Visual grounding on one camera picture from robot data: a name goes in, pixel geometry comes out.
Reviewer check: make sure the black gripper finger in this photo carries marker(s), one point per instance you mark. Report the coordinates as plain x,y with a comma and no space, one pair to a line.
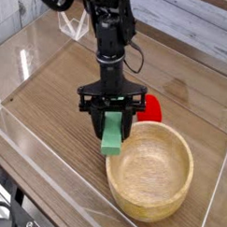
126,122
98,121

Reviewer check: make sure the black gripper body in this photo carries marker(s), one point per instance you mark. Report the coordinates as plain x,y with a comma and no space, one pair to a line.
108,95

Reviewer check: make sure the green rectangular block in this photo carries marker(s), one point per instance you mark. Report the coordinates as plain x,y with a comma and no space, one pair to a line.
111,139

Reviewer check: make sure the brown wooden bowl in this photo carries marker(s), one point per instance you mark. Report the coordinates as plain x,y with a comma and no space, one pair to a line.
151,177

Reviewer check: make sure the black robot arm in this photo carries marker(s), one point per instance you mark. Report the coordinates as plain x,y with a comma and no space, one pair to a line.
113,25

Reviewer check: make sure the red plush ball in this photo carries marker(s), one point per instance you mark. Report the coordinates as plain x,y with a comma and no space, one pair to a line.
153,110

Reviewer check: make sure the clear acrylic enclosure wall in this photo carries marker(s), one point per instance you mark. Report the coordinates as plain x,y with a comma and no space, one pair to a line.
49,148

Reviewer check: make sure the clear acrylic corner bracket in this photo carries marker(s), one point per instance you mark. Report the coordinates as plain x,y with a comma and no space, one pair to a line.
74,28

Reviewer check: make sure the black table frame bracket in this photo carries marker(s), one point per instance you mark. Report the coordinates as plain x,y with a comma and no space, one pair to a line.
23,219

